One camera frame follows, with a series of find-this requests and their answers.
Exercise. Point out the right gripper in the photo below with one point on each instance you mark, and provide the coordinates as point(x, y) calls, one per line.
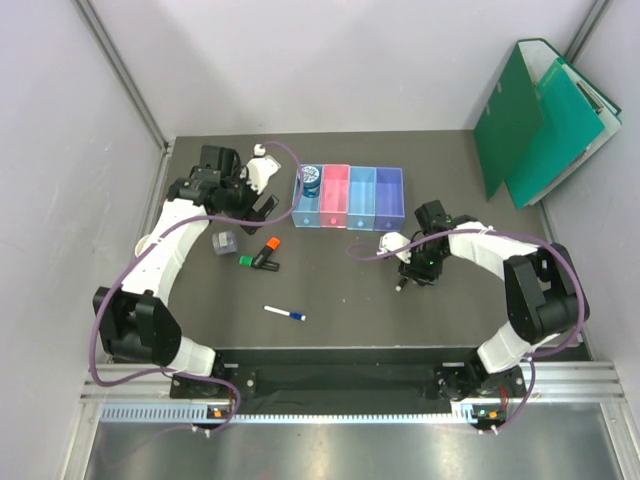
point(415, 271)

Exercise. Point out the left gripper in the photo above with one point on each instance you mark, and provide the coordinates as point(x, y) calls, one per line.
point(248, 212)

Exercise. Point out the clear staples box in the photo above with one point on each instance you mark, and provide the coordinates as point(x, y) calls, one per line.
point(224, 243)

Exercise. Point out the light blue bin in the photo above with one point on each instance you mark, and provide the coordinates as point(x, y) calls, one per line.
point(362, 196)
point(307, 212)

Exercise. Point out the purple plastic bin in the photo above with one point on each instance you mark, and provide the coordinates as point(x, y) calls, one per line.
point(389, 200)

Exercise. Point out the blue slime jar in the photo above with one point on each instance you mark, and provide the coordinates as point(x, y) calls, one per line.
point(311, 180)

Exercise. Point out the pink plastic bin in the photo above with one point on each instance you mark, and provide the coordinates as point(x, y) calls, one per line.
point(334, 201)

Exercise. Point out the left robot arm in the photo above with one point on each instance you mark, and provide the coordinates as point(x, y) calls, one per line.
point(135, 322)

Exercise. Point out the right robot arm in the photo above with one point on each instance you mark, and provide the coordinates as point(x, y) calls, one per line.
point(543, 298)

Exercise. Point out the orange cap highlighter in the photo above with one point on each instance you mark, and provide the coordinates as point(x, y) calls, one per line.
point(262, 258)

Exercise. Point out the blue cap whiteboard marker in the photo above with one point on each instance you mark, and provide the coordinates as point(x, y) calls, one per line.
point(294, 315)

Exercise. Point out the teal folder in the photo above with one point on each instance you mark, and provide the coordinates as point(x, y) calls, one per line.
point(570, 124)

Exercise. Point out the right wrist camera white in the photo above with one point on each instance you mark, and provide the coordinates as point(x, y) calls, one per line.
point(392, 241)

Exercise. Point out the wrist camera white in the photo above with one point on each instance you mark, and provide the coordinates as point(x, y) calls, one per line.
point(392, 241)
point(260, 169)

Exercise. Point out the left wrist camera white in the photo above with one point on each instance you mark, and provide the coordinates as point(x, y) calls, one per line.
point(260, 169)

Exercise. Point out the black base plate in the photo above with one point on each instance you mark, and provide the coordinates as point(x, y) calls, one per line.
point(327, 380)

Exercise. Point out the green ring binder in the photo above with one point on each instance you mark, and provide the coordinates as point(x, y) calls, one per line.
point(513, 114)

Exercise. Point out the aluminium rail with cable duct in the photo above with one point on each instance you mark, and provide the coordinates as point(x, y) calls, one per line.
point(165, 401)

